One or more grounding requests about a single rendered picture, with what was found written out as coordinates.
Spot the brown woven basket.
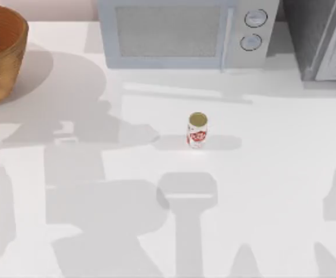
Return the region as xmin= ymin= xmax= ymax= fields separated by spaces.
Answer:
xmin=0 ymin=5 xmax=30 ymax=104

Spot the red and white can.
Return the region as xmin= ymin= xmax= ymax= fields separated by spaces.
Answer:
xmin=187 ymin=112 xmax=209 ymax=150

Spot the microwave door handle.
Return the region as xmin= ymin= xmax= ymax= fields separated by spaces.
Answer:
xmin=220 ymin=7 xmax=234 ymax=74

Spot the microwave door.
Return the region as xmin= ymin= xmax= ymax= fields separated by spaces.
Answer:
xmin=96 ymin=0 xmax=236 ymax=70

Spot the round microwave knob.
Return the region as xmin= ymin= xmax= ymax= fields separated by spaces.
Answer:
xmin=239 ymin=33 xmax=263 ymax=52
xmin=244 ymin=8 xmax=269 ymax=28

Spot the pale microwave oven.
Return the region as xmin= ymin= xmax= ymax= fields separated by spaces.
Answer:
xmin=96 ymin=0 xmax=281 ymax=74

